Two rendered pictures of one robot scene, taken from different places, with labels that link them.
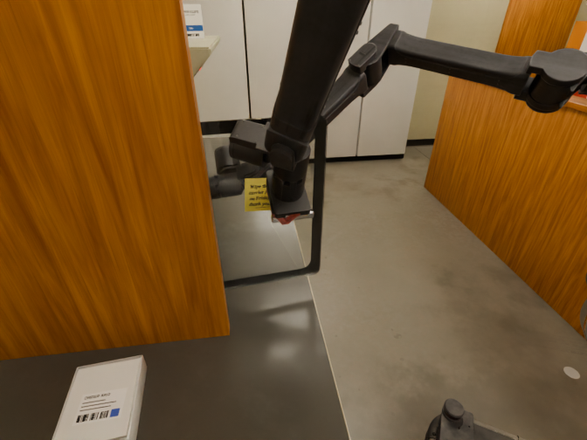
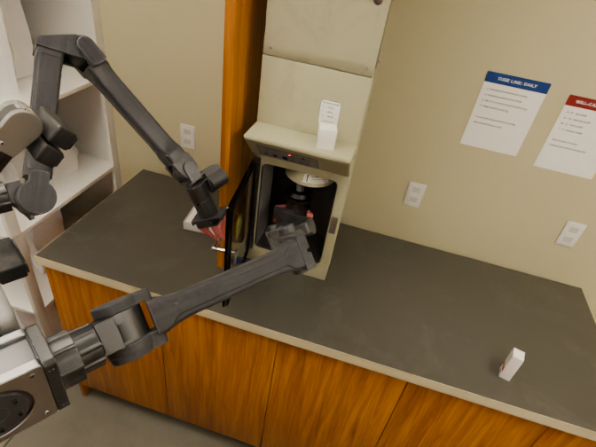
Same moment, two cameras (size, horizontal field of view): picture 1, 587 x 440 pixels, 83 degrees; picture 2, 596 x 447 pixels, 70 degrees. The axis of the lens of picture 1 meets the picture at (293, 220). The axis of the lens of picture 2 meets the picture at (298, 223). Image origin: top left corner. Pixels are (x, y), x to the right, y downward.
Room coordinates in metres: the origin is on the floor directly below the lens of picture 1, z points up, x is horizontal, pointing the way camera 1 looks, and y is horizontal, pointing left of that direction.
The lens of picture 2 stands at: (1.12, -0.89, 2.05)
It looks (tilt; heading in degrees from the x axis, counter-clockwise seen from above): 36 degrees down; 108
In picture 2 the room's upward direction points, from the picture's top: 10 degrees clockwise
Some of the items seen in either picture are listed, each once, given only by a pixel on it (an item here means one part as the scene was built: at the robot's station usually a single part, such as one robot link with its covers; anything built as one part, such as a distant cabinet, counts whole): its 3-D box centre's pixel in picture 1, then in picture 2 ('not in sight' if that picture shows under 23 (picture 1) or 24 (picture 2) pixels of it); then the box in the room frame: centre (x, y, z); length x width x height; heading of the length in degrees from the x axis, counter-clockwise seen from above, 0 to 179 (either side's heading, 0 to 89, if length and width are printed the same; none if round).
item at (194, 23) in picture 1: (188, 21); (326, 136); (0.81, 0.22, 1.54); 0.05 x 0.05 x 0.06; 21
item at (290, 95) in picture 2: not in sight; (307, 167); (0.71, 0.39, 1.33); 0.32 x 0.25 x 0.77; 8
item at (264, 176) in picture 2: not in sight; (301, 198); (0.71, 0.39, 1.19); 0.26 x 0.24 x 0.35; 8
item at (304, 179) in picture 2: not in sight; (311, 167); (0.73, 0.37, 1.34); 0.18 x 0.18 x 0.05
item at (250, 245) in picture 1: (255, 213); (239, 233); (0.62, 0.08, 1.19); 0.30 x 0.01 x 0.40; 104
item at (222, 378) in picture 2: not in sight; (312, 348); (0.89, 0.35, 0.45); 2.05 x 0.67 x 0.90; 8
